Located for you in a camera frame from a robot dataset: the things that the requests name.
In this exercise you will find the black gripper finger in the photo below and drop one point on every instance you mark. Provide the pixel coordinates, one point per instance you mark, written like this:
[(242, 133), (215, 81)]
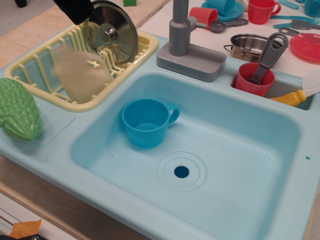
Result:
[(76, 10)]

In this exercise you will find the cream detergent bottle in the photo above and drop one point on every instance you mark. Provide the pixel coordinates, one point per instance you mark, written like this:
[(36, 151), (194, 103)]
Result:
[(82, 74)]

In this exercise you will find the yellow drying rack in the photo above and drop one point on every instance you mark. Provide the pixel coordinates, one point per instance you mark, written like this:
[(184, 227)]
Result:
[(33, 70)]

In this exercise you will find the blue cup in sink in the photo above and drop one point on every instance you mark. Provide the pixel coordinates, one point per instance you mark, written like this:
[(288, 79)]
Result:
[(146, 121)]

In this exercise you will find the light blue toy sink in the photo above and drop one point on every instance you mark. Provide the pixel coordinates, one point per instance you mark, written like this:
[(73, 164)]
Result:
[(234, 166)]

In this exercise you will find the steel pot lid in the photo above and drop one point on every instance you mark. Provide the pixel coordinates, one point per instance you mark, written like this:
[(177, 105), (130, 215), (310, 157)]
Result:
[(109, 27)]

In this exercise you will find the green block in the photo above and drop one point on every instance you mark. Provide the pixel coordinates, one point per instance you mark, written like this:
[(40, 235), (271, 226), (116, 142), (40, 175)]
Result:
[(129, 3)]

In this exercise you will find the black wheel top left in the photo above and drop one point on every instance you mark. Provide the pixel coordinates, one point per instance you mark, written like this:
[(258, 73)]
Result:
[(21, 3)]

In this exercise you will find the grey toy faucet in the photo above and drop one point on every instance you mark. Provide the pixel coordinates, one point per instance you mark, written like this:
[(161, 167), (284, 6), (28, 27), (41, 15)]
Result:
[(180, 56)]

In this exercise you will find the green bitter gourd toy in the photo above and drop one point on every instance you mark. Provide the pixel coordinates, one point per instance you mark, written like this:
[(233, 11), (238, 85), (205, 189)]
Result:
[(19, 115)]

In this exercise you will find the red cup lying sideways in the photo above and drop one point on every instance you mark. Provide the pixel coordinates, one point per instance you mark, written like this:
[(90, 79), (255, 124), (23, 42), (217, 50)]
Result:
[(204, 15)]

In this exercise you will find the grey measuring spoon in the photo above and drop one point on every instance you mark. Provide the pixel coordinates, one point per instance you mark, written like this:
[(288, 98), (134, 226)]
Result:
[(220, 26)]

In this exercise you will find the blue cup on plate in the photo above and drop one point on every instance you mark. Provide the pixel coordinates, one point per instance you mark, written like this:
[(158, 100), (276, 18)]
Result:
[(224, 7)]

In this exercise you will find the blue plate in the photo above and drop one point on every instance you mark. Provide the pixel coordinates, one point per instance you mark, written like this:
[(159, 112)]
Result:
[(237, 12)]

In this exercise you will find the small steel pot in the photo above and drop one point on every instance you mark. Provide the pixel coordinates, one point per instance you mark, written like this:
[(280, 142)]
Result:
[(246, 47)]

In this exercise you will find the red cup in holder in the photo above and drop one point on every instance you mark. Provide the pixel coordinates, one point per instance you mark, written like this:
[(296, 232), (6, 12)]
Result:
[(245, 72)]

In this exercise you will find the red mug on table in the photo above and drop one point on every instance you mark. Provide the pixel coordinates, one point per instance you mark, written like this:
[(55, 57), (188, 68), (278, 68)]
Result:
[(260, 11)]

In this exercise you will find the grey spatula in cup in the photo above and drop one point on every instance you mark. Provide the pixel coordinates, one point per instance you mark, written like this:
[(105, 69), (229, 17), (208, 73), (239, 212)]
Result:
[(275, 46)]

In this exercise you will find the teal utensil top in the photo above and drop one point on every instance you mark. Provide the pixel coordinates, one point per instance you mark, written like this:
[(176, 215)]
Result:
[(289, 4)]

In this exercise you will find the grey slotted spatula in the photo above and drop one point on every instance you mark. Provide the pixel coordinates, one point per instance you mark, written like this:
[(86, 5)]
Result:
[(298, 25)]

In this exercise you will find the orange paper piece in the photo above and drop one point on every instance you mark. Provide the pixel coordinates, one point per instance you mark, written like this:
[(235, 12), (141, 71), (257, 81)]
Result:
[(25, 229)]

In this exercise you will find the red plate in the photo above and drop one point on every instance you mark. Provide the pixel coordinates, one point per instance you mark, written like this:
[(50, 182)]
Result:
[(306, 46)]

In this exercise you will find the blue cup top right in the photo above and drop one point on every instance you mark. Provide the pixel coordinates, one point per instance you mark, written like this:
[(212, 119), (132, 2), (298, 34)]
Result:
[(312, 8)]

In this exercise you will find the white utensil at edge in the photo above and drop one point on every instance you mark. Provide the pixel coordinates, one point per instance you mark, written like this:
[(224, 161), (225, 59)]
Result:
[(311, 83)]

